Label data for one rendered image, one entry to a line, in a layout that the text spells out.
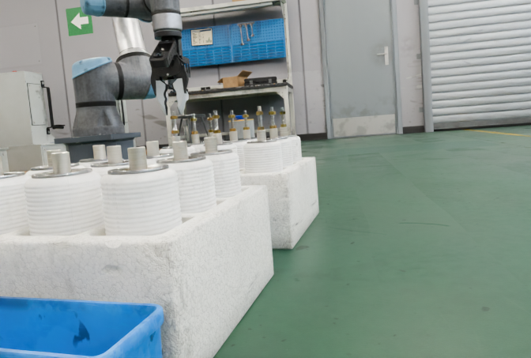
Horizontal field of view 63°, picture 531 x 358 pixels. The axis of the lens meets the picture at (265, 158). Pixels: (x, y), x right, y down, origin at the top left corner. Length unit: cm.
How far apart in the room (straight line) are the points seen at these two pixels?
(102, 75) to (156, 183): 88
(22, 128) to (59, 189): 303
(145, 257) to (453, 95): 584
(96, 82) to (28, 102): 224
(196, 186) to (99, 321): 23
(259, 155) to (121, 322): 62
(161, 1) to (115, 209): 74
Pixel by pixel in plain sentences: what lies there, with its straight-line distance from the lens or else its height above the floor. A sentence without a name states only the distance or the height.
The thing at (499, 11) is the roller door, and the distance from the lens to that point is 647.
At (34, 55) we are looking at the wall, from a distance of 766.
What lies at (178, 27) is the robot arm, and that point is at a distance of 119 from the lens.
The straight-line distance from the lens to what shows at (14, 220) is 70.
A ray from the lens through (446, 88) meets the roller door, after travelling 619.
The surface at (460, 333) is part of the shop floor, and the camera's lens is 68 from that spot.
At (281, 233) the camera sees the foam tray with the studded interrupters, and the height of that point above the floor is 4.
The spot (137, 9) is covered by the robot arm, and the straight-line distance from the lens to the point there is 128.
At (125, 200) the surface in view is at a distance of 54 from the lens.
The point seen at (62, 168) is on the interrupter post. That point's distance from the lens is 64.
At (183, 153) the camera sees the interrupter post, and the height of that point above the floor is 26.
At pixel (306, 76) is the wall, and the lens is 613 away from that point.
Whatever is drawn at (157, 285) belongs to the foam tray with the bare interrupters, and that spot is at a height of 13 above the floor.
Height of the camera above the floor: 30
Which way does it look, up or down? 5 degrees down
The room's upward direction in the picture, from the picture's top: 4 degrees counter-clockwise
